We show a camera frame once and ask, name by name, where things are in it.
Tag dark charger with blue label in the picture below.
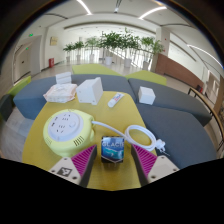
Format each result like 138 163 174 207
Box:
100 135 125 164

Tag round yellow-green power strip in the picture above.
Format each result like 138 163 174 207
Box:
42 108 96 158

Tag yellow wall picture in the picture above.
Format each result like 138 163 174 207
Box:
49 36 59 47

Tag white wet wipes pack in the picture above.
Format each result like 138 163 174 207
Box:
42 83 78 104

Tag row of potted plants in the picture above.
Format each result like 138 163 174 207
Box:
62 29 165 71

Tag white power cable with plug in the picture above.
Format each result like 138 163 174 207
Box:
91 120 167 153

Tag wooden bench with black frame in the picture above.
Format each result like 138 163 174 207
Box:
187 87 224 151

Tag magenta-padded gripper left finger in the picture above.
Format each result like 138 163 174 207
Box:
48 144 98 188

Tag long ceiling light strips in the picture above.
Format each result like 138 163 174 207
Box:
75 0 168 20

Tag white tissue pack stack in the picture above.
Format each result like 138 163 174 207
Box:
55 71 73 86

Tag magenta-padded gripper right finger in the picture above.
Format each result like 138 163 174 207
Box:
130 143 181 187

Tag tall white carton box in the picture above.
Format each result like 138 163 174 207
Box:
76 76 104 106

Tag small white cube box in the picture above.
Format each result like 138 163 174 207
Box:
137 86 157 106

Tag long gray upholstered bench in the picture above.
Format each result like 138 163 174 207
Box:
13 73 137 120

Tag dark gray upholstered stool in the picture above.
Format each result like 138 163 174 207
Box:
0 93 14 122

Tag small white tube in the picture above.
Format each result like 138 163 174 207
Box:
107 92 125 109

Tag green upholstered bench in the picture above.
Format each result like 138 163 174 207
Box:
70 63 123 77
124 69 168 87
6 75 33 98

